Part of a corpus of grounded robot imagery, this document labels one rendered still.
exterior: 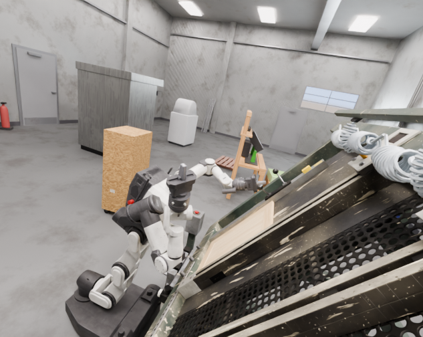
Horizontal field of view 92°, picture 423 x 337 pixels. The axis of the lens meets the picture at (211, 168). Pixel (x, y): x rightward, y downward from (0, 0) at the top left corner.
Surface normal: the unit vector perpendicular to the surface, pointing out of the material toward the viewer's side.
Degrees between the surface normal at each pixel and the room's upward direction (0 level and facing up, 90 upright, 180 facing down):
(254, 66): 90
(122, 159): 90
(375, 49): 90
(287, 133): 90
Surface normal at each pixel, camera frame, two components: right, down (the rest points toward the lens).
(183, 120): -0.37, 0.23
